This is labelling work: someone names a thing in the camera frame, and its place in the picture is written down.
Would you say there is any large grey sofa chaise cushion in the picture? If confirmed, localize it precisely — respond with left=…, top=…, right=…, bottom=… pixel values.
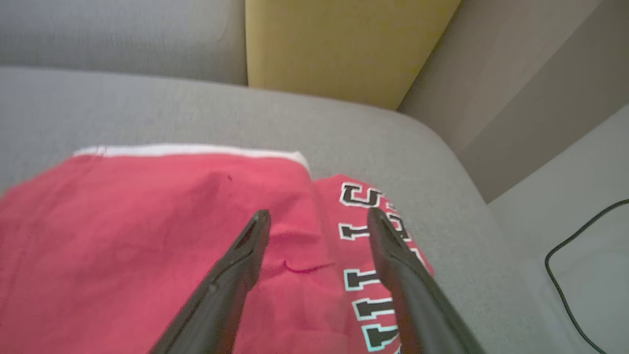
left=0, top=66, right=549, bottom=354

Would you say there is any thin black floor cable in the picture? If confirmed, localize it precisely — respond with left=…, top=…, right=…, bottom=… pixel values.
left=544, top=199, right=629, bottom=354

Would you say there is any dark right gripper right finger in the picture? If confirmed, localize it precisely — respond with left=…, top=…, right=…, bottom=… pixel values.
left=367, top=207, right=485, bottom=354

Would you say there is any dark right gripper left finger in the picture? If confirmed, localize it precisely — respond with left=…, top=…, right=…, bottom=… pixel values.
left=149, top=209, right=272, bottom=354

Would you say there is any yellow sofa backrest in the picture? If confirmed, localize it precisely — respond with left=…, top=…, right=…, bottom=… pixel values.
left=245, top=0, right=463, bottom=111

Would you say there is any grey sofa seat cushion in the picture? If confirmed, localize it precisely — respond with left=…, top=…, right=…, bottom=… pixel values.
left=0, top=0, right=248, bottom=86

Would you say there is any red basketball jersey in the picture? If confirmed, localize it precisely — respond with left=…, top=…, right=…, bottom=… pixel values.
left=0, top=144, right=436, bottom=354

